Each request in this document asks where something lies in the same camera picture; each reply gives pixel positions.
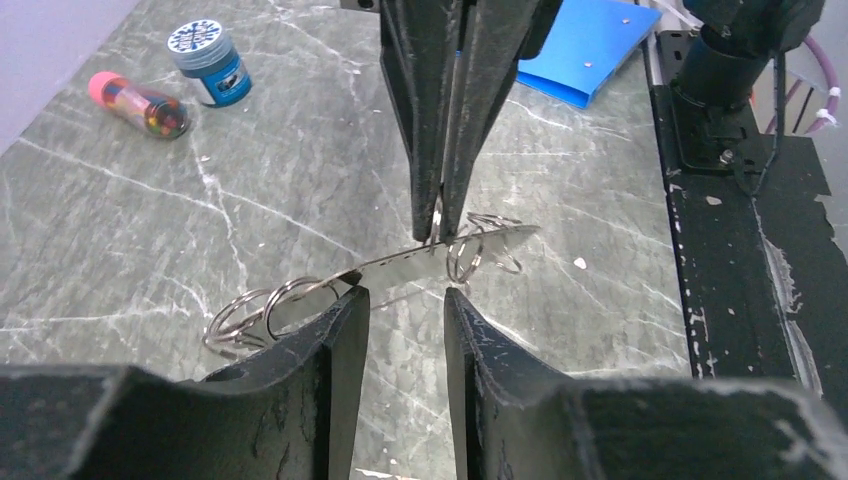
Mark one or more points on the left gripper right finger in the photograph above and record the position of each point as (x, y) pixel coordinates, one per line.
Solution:
(515, 417)

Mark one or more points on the blue foam sheet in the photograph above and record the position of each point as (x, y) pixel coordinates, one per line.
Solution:
(588, 41)

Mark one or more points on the blue round tin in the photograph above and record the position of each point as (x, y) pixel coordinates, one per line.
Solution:
(204, 53)

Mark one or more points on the pink capped brown vial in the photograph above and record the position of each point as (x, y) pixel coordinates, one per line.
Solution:
(151, 111)

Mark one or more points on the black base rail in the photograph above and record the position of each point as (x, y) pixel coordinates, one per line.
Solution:
(762, 281)

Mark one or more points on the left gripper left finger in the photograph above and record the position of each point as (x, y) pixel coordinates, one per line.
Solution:
(288, 412)

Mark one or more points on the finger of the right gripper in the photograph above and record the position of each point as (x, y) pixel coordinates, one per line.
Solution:
(417, 38)
(494, 36)

